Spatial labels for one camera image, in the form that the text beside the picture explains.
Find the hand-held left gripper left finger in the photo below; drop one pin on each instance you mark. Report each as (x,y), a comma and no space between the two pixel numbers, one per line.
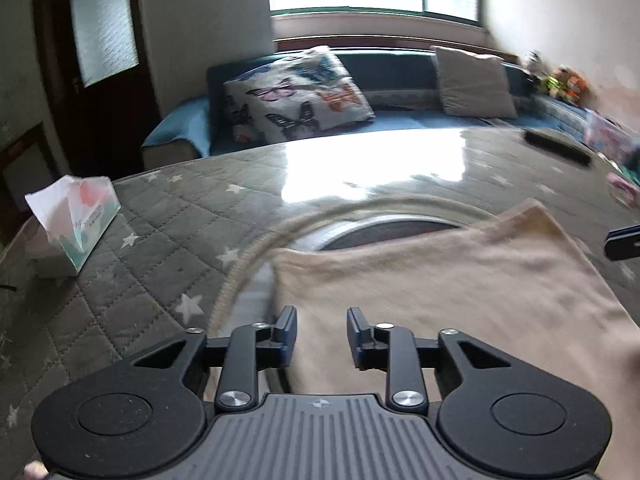
(288,332)

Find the blue patterned sofa cover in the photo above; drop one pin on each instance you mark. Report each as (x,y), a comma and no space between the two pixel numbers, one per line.
(565,112)

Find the butterfly print pillow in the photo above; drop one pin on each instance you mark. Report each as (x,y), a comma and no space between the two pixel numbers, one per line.
(300,95)

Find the brown plush bear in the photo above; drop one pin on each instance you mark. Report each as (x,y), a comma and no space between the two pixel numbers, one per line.
(557,82)

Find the round recessed table plate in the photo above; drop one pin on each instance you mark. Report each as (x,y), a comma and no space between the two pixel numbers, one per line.
(390,230)

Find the light blue sofa blanket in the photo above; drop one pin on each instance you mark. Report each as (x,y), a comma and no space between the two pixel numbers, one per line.
(185,125)

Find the plain beige pillow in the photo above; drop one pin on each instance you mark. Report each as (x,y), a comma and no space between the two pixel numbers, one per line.
(475,82)

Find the beige cloth garment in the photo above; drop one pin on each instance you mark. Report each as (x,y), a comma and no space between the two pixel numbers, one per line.
(450,270)

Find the dark wooden door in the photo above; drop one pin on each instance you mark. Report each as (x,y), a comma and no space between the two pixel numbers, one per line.
(120,110)

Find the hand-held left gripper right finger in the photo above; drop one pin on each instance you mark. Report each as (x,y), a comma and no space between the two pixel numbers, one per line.
(354,340)

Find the grey quilted star table cover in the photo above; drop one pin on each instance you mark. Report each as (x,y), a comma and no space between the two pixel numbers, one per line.
(150,220)

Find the pink headband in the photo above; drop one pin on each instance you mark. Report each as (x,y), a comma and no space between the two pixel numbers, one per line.
(620,185)

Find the tissue box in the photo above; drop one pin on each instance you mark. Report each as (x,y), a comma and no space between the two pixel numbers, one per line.
(90,220)

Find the black remote control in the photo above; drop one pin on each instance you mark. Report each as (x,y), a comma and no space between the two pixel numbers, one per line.
(555,147)

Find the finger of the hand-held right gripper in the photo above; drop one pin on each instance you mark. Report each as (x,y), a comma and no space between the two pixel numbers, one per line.
(625,245)

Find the white and black plush toy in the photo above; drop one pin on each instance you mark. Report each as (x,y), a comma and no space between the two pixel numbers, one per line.
(534,62)

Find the clear plastic storage box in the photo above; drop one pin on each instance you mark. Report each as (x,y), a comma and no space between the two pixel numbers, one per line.
(607,135)

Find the wooden ledge behind sofa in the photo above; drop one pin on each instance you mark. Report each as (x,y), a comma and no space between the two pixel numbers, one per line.
(400,42)

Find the orange plush fox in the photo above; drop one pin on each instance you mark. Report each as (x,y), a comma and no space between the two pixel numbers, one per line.
(576,82)

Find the wooden framed board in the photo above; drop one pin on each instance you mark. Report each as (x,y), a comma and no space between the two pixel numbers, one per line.
(20,170)

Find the blue sofa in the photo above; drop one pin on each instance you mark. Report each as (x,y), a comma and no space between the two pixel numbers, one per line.
(400,67)

